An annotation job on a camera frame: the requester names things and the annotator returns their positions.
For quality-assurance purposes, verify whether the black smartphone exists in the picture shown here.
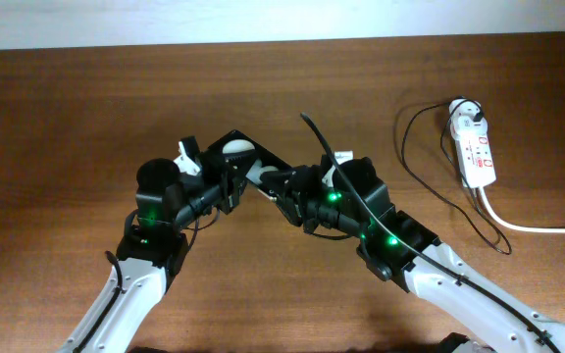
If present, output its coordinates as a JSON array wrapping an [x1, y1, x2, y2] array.
[[206, 129, 292, 201]]

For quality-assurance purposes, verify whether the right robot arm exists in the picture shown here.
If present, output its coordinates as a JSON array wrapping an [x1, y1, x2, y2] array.
[[250, 158, 565, 353]]

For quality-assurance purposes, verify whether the black charger cable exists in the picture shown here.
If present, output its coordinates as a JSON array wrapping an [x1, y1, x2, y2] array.
[[400, 99, 513, 257]]

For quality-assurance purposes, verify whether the white power strip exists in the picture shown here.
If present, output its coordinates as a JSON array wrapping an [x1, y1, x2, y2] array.
[[451, 130, 496, 189]]

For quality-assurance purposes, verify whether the white charger plug adapter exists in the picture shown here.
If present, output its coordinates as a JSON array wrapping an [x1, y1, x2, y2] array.
[[449, 98, 488, 140]]

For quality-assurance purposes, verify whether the white power strip cord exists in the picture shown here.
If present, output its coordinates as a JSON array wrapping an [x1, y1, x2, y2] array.
[[477, 186, 565, 238]]

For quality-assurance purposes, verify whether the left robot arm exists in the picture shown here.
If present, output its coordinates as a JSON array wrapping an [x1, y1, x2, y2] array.
[[60, 148, 256, 352]]

